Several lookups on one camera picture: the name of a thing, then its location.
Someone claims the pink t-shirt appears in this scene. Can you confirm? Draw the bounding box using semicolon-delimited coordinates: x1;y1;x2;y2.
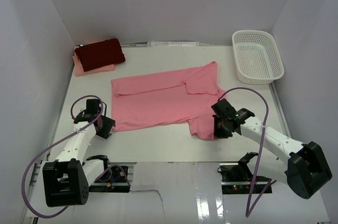
111;61;224;140

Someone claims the white perforated plastic basket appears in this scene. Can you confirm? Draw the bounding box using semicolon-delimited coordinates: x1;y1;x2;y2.
232;30;285;85

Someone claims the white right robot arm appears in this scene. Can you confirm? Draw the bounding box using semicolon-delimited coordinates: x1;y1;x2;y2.
211;99;332;199

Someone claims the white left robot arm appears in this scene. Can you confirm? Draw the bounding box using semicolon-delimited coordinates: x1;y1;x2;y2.
42;98;115;208

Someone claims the peach folded t-shirt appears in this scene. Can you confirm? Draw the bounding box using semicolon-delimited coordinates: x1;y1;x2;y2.
72;54;117;77

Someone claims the dark red folded t-shirt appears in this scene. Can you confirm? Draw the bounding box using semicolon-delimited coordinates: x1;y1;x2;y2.
74;38;126;72

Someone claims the white front cover board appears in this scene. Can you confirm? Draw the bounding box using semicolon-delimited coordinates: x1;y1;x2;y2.
30;162;329;223

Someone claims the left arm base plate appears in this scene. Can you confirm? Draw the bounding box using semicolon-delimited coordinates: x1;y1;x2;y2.
89;165;134;193

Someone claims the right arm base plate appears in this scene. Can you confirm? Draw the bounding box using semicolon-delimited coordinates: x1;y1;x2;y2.
217;165;272;195

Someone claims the white paper sheet at wall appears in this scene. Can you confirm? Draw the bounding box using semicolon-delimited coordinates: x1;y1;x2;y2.
147;41;199;47

